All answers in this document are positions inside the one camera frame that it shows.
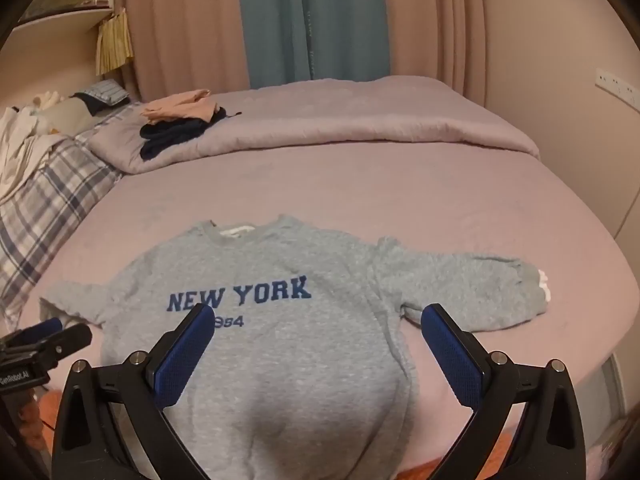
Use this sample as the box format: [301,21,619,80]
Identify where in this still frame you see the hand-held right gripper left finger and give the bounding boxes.
[51,304,216,480]

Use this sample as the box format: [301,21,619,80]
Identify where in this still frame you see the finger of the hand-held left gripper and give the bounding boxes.
[9,317,64,347]
[20,323,94,364]

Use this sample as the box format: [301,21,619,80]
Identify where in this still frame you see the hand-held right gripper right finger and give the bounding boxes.
[420,303,587,480]

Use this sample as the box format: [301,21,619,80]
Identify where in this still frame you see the grey printed sweatshirt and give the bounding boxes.
[39,214,553,480]

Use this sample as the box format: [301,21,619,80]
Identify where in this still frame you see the orange floor mat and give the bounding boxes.
[36,389,67,433]

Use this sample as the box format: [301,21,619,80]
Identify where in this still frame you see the plaid pillow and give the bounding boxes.
[0,102,127,332]

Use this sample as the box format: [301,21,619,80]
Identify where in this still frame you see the pink bed sheet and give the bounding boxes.
[0,137,637,480]

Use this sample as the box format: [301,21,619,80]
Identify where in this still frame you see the white crumpled cloth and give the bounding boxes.
[0,90,65,197]

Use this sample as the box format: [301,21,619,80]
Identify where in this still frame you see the grey green pillow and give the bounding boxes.
[42,97,97,137]

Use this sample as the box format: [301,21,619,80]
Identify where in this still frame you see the dark navy garment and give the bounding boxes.
[139,107,242,162]

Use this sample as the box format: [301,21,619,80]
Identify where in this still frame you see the striped blue pillow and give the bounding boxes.
[75,79,132,109]

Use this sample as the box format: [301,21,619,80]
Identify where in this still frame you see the peach folded garment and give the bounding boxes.
[140,89,222,124]

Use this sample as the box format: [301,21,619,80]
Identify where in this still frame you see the pink quilted duvet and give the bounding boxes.
[89,76,542,176]

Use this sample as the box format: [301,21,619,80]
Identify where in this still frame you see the yellow hanging cloth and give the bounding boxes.
[95,7,135,76]

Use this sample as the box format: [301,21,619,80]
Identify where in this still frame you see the pink curtain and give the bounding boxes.
[122,0,252,104]
[384,0,488,110]

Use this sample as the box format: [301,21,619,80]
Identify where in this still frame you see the teal curtain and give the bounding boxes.
[235,0,392,91]

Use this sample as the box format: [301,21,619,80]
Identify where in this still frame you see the white wall shelf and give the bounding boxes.
[0,0,117,88]

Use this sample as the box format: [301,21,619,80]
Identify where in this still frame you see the white wall socket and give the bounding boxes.
[595,67,640,102]

